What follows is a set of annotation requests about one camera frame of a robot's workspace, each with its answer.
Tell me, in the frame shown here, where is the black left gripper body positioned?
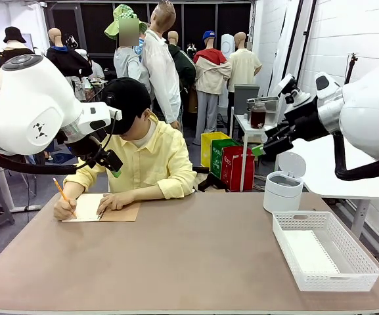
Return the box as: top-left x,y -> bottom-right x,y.
66,129 -> 108,158

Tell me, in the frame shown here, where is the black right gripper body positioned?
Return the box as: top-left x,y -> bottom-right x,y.
282,104 -> 330,142

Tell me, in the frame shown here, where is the yellow pencil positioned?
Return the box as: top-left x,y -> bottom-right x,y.
52,177 -> 78,219

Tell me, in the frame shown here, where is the spiral notebook with brown cover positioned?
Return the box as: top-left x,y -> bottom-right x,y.
61,192 -> 141,223

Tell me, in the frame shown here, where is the person's right forearm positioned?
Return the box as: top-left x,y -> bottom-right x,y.
59,181 -> 87,203

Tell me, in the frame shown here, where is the person's left forearm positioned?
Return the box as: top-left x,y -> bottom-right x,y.
123,184 -> 164,201

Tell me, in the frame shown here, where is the person's left hand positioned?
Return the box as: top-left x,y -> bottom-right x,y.
96,192 -> 137,216

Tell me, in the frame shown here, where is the person's right hand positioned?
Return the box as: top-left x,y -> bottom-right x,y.
53,196 -> 78,221

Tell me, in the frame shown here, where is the brown glass jar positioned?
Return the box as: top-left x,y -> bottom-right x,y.
250,101 -> 267,129

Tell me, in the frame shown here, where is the grey metal container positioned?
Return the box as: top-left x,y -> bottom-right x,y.
246,96 -> 280,127

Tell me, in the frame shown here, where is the small white side table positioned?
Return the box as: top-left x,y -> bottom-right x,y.
233,113 -> 279,193

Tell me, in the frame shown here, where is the yellow shirt torso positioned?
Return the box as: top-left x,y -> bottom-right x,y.
63,113 -> 197,200

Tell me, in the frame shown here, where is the red recycling bin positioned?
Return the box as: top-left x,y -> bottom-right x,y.
221,145 -> 256,192

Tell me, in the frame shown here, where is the person's head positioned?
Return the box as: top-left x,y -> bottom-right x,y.
120,110 -> 159,142

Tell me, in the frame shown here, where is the grey box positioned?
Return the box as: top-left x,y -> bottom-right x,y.
233,84 -> 261,116

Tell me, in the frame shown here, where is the white lidded trash can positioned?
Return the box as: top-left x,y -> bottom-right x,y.
263,152 -> 307,213

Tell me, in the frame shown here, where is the large white table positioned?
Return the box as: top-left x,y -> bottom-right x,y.
276,134 -> 379,239

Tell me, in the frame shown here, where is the green recycling bin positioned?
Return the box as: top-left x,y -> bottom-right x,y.
210,138 -> 242,180

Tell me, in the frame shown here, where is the black cap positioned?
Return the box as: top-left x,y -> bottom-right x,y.
100,77 -> 152,135

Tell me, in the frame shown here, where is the yellow recycling bin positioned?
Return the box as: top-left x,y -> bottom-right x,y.
200,131 -> 231,169

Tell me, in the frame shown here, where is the mannequin in cream shirt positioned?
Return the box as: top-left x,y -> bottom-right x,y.
227,31 -> 263,134

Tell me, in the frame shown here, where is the black tripod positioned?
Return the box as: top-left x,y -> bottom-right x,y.
344,52 -> 359,85

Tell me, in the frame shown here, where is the mannequin in red white jacket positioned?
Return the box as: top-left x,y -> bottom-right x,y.
192,30 -> 232,146

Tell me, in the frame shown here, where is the mannequin in dark hoodie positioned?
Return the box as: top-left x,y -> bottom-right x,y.
46,28 -> 93,99

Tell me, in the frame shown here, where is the figure with green checked hat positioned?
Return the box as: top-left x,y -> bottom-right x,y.
104,3 -> 152,95

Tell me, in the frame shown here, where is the white table leg foot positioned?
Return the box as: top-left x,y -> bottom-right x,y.
0,163 -> 42,213

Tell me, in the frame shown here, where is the white standing appliance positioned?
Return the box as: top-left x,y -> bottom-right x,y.
220,33 -> 236,108

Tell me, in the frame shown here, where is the tall mannequin in white shirt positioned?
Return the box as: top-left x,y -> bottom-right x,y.
141,0 -> 182,131

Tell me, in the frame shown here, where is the mannequin in dark green jacket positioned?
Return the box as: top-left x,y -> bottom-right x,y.
167,30 -> 196,114

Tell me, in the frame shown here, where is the mannequin with black bucket hat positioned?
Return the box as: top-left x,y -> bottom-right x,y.
0,26 -> 35,66

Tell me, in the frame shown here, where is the white perforated plastic basket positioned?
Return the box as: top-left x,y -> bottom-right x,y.
271,210 -> 379,292

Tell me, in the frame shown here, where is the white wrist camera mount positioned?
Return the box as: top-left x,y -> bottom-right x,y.
271,73 -> 311,114

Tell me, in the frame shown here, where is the black left arm hose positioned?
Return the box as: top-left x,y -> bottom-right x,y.
0,144 -> 80,175

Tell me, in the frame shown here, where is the black arm hose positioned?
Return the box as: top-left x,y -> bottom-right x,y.
332,131 -> 379,182
0,144 -> 80,175

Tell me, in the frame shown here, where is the black right arm hose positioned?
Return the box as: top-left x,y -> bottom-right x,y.
332,131 -> 379,182

